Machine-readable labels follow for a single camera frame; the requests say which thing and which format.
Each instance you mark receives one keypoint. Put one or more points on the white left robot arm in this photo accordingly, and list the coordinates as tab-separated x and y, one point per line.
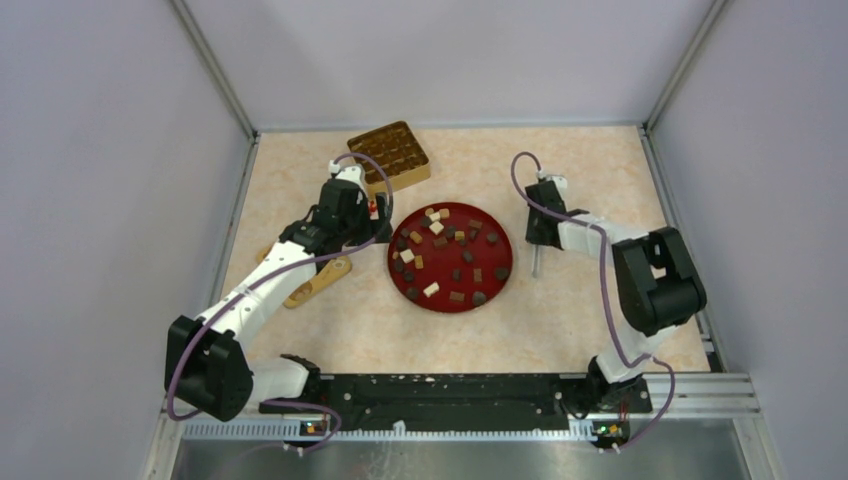
206	365

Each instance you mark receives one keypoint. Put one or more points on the gold bear tin lid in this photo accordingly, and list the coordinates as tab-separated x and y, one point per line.
332	272

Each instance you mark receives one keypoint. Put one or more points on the gold chocolate box tin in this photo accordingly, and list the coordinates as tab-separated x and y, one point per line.
395	148

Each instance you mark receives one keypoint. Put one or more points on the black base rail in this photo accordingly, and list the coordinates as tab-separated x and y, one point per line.
471	402

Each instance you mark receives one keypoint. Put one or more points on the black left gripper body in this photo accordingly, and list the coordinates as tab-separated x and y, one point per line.
360	226

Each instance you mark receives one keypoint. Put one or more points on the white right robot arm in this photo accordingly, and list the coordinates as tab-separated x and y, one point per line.
650	286

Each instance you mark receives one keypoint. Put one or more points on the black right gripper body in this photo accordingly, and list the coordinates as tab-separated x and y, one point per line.
532	231

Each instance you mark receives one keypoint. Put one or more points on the red round tray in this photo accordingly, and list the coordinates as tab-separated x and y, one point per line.
446	266

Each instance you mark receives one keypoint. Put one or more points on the silver metal tongs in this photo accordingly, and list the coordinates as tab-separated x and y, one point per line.
536	261

